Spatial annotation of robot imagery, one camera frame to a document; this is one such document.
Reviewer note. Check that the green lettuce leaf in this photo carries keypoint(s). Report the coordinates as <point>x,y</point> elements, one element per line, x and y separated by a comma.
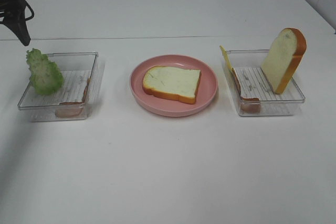
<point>45,76</point>

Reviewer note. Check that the yellow cheese slice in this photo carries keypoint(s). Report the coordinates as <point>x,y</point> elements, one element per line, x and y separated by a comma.
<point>227,61</point>

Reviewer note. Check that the bread slice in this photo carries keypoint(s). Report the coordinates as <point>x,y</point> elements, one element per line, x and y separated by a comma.
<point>283,58</point>
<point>172,83</point>

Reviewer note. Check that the pink plate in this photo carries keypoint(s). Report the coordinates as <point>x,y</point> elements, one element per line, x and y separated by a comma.
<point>207,88</point>

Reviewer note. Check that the clear right plastic container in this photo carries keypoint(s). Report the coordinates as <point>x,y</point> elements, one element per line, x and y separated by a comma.
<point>254,84</point>

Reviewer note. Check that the clear plastic container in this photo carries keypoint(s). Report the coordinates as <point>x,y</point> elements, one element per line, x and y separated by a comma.
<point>254,84</point>
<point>76,68</point>

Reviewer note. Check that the clear left plastic container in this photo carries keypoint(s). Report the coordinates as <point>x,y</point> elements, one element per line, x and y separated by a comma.
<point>76,68</point>

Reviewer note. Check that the upright bread slice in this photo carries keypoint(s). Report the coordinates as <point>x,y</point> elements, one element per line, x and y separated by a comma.
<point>283,58</point>

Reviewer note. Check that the bacon strip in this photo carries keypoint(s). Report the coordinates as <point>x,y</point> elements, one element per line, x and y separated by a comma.
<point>249,105</point>
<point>73,112</point>

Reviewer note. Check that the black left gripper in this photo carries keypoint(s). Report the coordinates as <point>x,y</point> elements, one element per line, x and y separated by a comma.
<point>13,17</point>

